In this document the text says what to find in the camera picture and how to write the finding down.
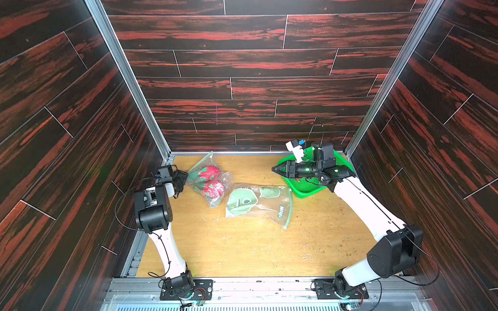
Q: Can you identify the zip-top bag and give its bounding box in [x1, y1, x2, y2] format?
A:
[225, 183, 293, 229]
[186, 152, 233, 208]

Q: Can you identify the dragon fruit bag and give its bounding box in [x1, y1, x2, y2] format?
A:
[198, 165, 220, 181]
[202, 180, 226, 200]

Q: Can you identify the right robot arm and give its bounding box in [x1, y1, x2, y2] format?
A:
[272, 139, 424, 298]

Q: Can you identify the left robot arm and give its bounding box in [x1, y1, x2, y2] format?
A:
[133, 165, 195, 301]

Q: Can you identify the green plastic basket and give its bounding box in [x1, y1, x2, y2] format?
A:
[277, 144, 356, 199]

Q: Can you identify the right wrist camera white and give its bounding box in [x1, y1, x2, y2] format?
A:
[285, 139, 306, 163]

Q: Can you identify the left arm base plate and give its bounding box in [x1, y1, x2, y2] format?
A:
[160, 278, 213, 301]

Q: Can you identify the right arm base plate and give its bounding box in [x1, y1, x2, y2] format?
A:
[310, 278, 369, 300]

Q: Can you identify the aluminium front rail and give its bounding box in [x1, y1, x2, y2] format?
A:
[101, 277, 435, 310]

